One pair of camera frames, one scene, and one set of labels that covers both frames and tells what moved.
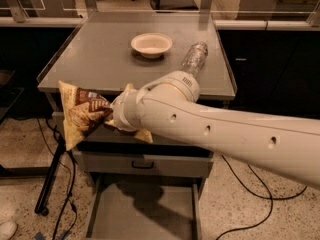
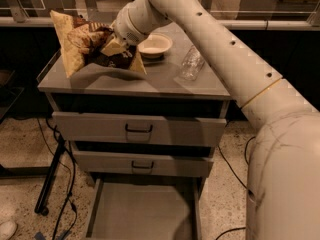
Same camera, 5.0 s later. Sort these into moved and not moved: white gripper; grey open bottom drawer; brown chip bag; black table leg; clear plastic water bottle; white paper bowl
Moved: white gripper; brown chip bag
Not moved: white paper bowl; grey open bottom drawer; clear plastic water bottle; black table leg
